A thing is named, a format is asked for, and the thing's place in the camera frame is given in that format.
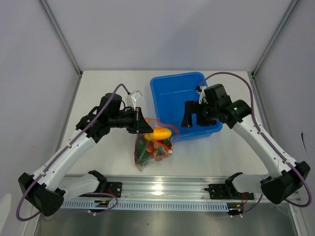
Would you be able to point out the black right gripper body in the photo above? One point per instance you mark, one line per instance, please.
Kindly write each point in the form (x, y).
(206, 114)

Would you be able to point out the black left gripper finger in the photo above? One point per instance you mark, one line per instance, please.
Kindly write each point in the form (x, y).
(139, 115)
(143, 127)

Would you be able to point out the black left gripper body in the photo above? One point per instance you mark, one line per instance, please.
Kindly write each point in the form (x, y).
(124, 120)

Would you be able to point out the orange mango slice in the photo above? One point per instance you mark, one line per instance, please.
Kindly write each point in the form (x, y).
(159, 133)

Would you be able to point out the clear zip top bag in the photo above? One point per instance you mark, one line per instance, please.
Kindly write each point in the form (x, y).
(157, 123)

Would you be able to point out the red lychee bunch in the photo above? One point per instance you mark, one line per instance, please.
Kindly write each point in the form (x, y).
(156, 151)

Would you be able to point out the green cucumber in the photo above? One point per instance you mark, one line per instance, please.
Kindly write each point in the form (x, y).
(143, 157)

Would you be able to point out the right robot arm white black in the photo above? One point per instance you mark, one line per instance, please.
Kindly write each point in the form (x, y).
(284, 174)

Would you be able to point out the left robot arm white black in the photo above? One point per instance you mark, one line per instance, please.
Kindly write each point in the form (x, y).
(46, 189)

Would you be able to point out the blue plastic bin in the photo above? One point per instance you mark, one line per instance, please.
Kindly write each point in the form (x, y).
(170, 92)

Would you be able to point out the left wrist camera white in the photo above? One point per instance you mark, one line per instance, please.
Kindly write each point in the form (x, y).
(132, 99)

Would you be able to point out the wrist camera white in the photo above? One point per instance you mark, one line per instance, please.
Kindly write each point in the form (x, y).
(132, 99)
(202, 97)

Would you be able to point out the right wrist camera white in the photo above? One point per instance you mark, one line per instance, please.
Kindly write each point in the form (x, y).
(202, 97)

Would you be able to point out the aluminium mounting rail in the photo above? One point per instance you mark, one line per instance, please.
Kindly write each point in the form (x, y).
(158, 188)

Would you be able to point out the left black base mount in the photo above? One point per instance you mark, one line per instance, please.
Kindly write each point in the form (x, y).
(108, 188)

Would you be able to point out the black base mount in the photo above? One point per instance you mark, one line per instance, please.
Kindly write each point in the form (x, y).
(226, 191)
(108, 188)

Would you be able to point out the white slotted cable duct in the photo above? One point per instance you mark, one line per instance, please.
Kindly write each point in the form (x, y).
(147, 205)

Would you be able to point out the right aluminium frame post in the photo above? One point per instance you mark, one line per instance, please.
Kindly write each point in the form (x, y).
(284, 21)

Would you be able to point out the aluminium frame post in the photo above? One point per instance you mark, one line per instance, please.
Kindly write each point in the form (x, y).
(52, 20)
(284, 21)

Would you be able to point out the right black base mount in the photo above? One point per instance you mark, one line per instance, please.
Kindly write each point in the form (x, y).
(226, 191)

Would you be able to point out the left aluminium frame post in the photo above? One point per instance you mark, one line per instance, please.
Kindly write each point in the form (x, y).
(52, 20)

